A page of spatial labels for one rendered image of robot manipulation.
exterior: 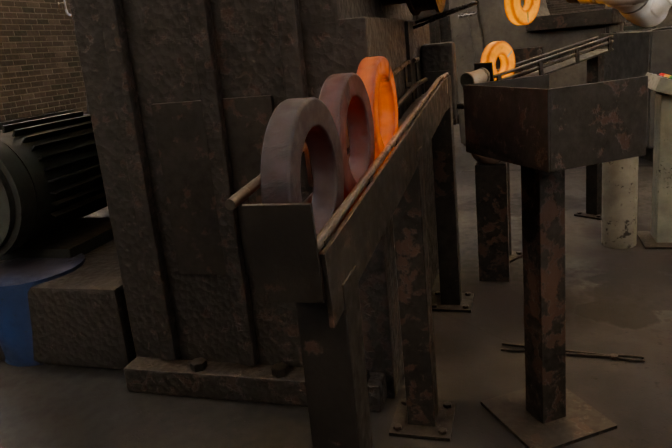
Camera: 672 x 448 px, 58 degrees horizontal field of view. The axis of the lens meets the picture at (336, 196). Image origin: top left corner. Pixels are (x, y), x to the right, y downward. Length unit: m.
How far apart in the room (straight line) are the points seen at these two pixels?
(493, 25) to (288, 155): 3.88
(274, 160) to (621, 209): 1.93
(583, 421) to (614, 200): 1.14
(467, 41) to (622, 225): 2.38
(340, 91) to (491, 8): 3.68
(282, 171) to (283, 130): 0.04
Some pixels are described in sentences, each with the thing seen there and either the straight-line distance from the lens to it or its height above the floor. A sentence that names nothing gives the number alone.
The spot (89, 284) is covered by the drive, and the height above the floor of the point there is 0.25.
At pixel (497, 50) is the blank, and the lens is 2.19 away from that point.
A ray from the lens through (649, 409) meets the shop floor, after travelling 1.54.
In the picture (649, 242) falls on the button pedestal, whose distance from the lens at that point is 2.53.
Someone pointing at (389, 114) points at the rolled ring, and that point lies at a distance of 1.09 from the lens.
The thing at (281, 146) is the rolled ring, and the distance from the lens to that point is 0.61.
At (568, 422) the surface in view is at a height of 0.01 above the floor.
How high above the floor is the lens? 0.82
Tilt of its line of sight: 14 degrees down
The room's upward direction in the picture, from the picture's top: 6 degrees counter-clockwise
